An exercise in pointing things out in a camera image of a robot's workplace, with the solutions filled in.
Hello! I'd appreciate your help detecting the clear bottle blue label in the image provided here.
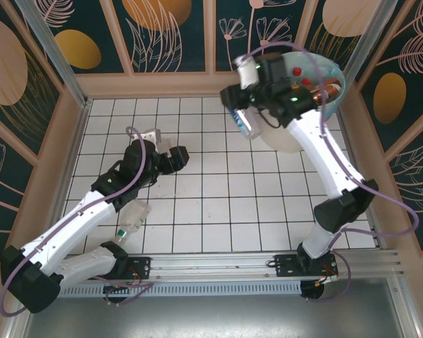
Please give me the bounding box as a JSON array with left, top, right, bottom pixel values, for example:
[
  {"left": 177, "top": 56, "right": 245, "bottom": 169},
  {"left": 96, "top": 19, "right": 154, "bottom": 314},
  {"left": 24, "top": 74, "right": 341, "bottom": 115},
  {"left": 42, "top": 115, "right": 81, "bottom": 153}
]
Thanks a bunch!
[{"left": 231, "top": 106, "right": 264, "bottom": 141}]

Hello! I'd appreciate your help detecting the brown chocolate drink bottle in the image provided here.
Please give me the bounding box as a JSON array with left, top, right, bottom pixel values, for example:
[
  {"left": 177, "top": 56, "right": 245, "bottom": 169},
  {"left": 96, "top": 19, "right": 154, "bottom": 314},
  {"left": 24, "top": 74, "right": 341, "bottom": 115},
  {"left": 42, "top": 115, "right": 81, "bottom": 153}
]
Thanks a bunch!
[{"left": 309, "top": 77, "right": 342, "bottom": 104}]

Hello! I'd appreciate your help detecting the white ribbed waste bin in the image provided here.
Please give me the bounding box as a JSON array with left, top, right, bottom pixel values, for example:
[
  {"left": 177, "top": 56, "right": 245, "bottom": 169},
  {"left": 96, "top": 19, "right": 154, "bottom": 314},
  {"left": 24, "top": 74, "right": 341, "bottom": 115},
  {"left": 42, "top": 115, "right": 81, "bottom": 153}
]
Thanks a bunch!
[{"left": 260, "top": 101, "right": 339, "bottom": 154}]

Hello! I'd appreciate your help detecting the small controller board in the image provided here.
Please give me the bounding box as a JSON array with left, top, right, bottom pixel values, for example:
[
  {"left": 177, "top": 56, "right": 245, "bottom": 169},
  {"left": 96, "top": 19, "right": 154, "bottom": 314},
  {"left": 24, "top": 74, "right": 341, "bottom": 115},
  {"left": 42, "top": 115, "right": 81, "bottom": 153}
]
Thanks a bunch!
[{"left": 103, "top": 281, "right": 137, "bottom": 295}]

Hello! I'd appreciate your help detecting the steel sheet panel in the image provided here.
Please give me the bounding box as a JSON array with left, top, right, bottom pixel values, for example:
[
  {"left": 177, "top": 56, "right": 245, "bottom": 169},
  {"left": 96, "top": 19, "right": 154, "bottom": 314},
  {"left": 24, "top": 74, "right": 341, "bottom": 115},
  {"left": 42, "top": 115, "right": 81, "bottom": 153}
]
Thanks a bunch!
[{"left": 5, "top": 277, "right": 422, "bottom": 338}]

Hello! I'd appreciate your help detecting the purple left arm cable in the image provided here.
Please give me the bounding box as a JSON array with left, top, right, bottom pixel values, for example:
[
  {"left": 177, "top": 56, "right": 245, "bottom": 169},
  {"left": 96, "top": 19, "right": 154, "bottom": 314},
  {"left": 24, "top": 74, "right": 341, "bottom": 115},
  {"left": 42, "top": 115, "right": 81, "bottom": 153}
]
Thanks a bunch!
[{"left": 0, "top": 126, "right": 155, "bottom": 318}]

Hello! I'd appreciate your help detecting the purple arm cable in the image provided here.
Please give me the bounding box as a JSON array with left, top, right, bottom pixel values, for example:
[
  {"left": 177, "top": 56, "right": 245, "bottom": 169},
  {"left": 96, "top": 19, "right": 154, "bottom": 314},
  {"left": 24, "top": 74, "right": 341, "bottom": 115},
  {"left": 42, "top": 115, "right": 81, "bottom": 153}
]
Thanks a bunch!
[
  {"left": 0, "top": 126, "right": 155, "bottom": 318},
  {"left": 239, "top": 42, "right": 420, "bottom": 303}
]

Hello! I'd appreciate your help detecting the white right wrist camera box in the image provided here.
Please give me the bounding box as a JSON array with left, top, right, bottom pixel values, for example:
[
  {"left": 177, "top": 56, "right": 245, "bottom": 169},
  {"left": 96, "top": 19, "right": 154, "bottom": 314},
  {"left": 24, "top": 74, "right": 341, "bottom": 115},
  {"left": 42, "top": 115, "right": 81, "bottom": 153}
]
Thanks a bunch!
[{"left": 233, "top": 55, "right": 261, "bottom": 92}]

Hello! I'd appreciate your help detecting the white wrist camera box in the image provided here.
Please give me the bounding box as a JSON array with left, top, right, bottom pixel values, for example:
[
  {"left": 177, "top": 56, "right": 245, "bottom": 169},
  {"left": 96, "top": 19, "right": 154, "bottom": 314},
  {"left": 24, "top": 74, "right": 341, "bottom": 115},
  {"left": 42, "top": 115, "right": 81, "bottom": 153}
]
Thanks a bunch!
[
  {"left": 142, "top": 127, "right": 163, "bottom": 153},
  {"left": 233, "top": 55, "right": 261, "bottom": 92}
]

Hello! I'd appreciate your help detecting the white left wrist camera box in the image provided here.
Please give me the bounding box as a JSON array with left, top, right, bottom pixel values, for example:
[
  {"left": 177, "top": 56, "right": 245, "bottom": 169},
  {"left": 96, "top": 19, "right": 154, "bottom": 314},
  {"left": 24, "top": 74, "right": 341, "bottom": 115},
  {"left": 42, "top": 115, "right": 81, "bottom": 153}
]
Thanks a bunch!
[{"left": 142, "top": 127, "right": 163, "bottom": 153}]

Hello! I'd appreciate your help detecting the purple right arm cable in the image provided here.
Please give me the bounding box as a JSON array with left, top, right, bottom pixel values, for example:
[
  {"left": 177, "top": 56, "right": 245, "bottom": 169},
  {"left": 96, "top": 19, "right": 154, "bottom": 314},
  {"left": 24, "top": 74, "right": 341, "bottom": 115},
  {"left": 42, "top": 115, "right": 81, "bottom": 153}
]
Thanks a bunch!
[{"left": 239, "top": 42, "right": 420, "bottom": 303}]

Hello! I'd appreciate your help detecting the aluminium side rail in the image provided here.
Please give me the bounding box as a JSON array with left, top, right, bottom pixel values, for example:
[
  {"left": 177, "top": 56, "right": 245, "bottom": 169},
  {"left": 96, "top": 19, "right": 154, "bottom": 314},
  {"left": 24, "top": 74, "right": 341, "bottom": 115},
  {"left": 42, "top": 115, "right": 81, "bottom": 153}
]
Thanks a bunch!
[
  {"left": 54, "top": 98, "right": 93, "bottom": 256},
  {"left": 338, "top": 105, "right": 388, "bottom": 251}
]

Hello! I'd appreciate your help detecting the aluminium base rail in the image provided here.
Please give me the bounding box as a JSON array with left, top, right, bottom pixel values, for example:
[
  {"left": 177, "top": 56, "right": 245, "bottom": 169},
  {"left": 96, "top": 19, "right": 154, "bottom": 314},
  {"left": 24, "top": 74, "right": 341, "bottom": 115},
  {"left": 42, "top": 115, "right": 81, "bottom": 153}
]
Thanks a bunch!
[{"left": 19, "top": 249, "right": 408, "bottom": 282}]

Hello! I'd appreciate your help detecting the aluminium frame post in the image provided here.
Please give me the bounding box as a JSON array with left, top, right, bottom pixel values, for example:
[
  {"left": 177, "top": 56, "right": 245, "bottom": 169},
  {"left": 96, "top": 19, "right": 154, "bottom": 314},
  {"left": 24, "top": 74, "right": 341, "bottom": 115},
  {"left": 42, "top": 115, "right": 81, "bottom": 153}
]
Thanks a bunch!
[
  {"left": 13, "top": 0, "right": 93, "bottom": 107},
  {"left": 348, "top": 0, "right": 398, "bottom": 63}
]

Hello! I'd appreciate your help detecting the grey slotted cable duct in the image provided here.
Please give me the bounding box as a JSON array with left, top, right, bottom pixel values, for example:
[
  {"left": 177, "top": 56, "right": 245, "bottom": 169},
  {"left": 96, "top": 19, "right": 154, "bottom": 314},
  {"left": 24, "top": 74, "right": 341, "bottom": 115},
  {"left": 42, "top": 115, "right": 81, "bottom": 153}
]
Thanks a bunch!
[{"left": 34, "top": 281, "right": 303, "bottom": 297}]

